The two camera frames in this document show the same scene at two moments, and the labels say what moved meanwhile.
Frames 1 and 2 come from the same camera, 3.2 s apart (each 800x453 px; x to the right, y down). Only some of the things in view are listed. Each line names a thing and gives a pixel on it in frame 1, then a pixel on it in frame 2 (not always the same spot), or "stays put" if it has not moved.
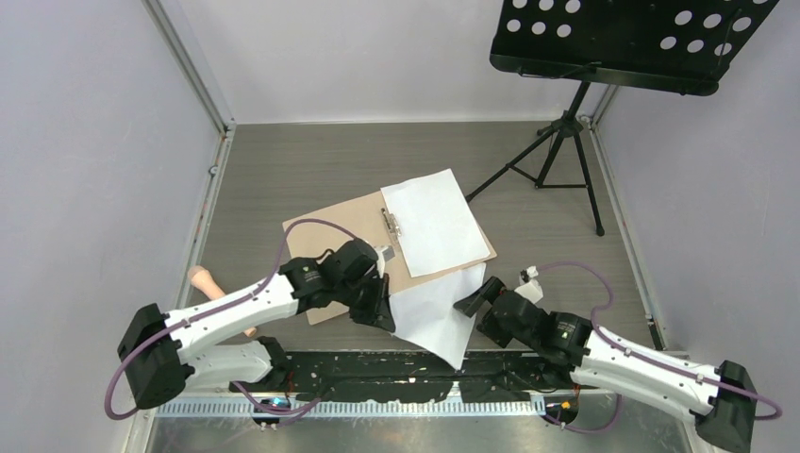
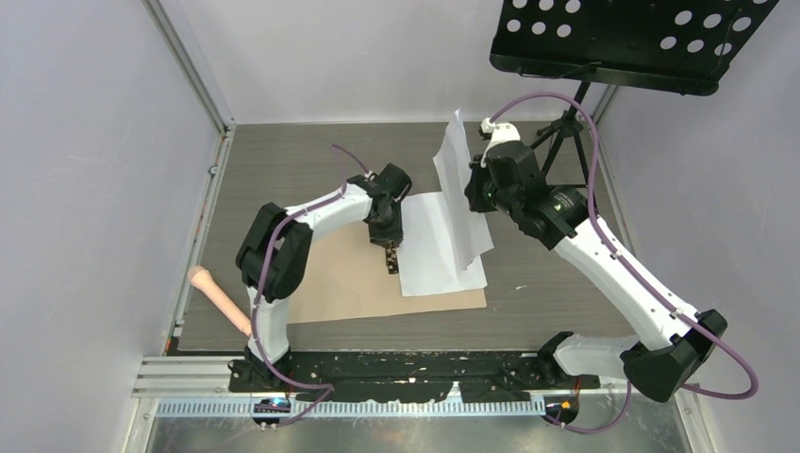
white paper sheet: [437, 227] stays put
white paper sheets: [426, 315] → [451, 164]
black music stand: [683, 46] stays put
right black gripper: [487, 292] → [476, 202]
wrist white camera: [529, 287] → [502, 131]
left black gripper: [379, 313] → [393, 233]
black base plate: [392, 377] stays put
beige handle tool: [202, 278] stays put
